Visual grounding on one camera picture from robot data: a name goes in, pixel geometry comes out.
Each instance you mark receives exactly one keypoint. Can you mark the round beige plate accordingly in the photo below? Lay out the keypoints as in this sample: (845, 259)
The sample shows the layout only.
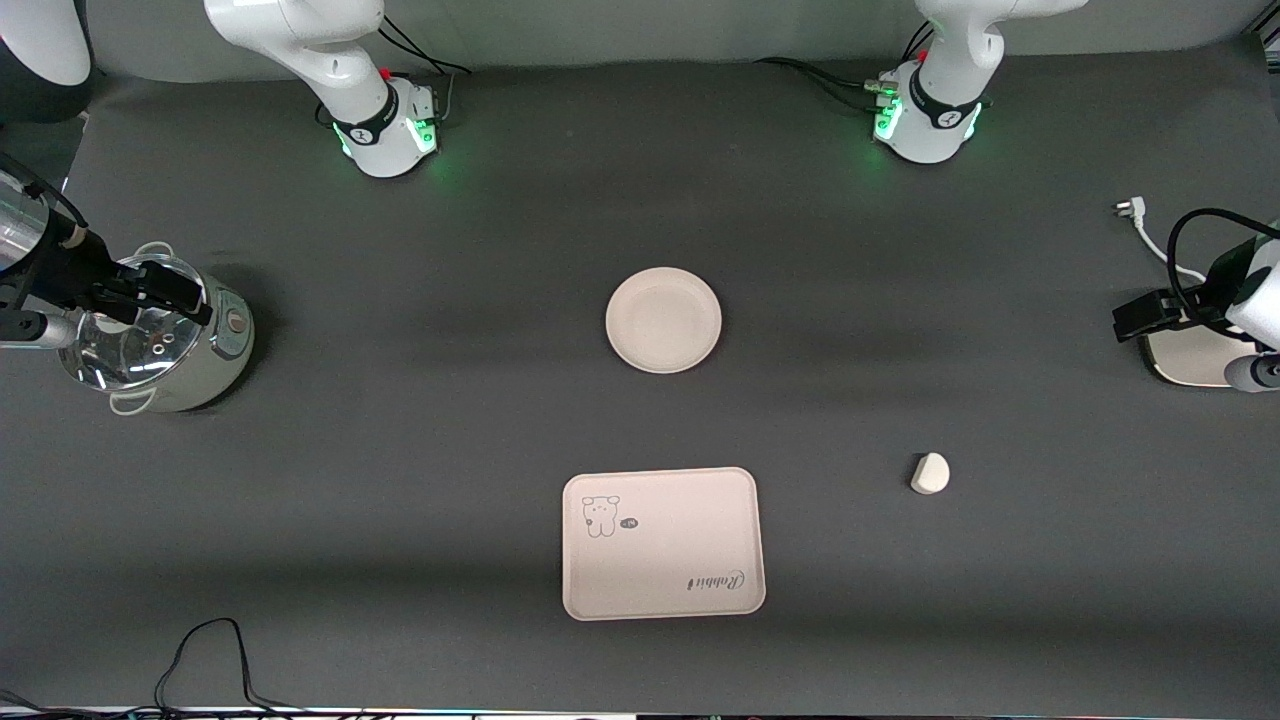
(663, 320)

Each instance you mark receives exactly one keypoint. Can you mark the pale green electric pot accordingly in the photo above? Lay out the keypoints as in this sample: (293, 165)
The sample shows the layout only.
(215, 370)

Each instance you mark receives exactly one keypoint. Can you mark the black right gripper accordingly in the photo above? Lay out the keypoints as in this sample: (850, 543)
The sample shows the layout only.
(72, 272)

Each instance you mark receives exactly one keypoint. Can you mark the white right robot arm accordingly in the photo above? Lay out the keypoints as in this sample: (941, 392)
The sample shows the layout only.
(330, 60)

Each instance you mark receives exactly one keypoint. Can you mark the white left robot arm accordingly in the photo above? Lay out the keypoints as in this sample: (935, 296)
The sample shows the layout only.
(945, 90)

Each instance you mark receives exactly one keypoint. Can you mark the beige rabbit print tray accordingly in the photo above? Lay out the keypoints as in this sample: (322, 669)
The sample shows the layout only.
(665, 560)

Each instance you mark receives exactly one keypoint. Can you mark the white flat appliance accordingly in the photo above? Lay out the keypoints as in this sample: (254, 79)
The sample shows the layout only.
(1190, 365)

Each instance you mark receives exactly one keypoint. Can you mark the white steamed bun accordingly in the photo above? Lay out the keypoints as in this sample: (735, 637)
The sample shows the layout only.
(930, 474)

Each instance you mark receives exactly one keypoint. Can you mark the dark grey table cover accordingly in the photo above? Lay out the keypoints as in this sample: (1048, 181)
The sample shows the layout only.
(400, 450)

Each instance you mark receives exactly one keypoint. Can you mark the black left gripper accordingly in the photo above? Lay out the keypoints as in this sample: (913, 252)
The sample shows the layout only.
(1190, 308)

